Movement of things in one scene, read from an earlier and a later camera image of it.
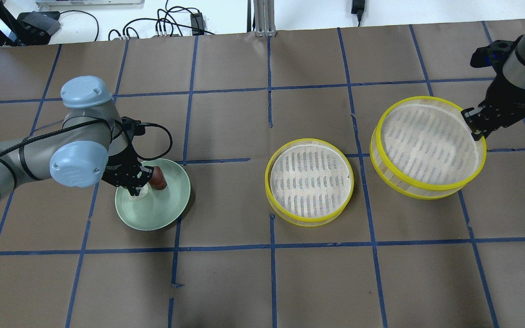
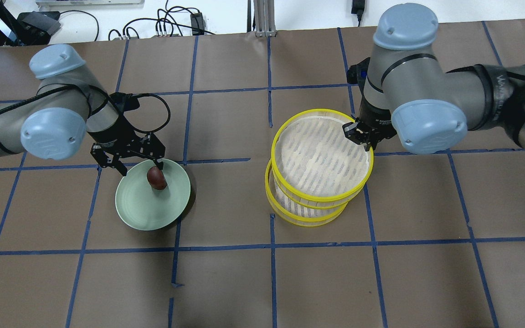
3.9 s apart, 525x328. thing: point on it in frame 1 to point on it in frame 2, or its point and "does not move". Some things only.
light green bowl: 159,208 does not move
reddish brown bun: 158,181 does not move
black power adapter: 198,24 does not move
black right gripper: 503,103 to 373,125
